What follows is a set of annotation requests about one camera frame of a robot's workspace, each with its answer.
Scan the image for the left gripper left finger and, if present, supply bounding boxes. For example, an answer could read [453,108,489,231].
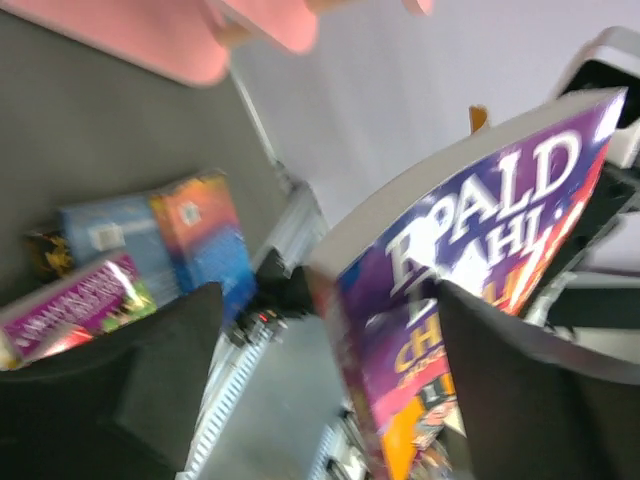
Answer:
[1,283,223,480]

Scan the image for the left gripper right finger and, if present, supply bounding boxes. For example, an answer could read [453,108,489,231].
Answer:
[436,280,639,479]

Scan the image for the Roald Dahl Charlie book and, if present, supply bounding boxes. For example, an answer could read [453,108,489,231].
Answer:
[307,88,639,479]

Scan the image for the purple 117-storey treehouse book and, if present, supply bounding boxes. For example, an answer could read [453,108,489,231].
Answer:
[1,250,156,370]

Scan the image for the black yellow book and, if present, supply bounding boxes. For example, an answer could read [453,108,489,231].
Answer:
[23,224,75,284]

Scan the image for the blue orange paperback book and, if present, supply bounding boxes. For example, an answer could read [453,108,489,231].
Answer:
[149,171,257,327]

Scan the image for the pink three-tier shelf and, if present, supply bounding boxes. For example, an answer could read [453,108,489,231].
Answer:
[0,0,436,89]

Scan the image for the perforated cable duct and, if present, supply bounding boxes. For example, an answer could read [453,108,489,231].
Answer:
[176,325,272,479]

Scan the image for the aluminium mounting rail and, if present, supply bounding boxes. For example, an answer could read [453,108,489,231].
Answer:
[252,182,328,270]

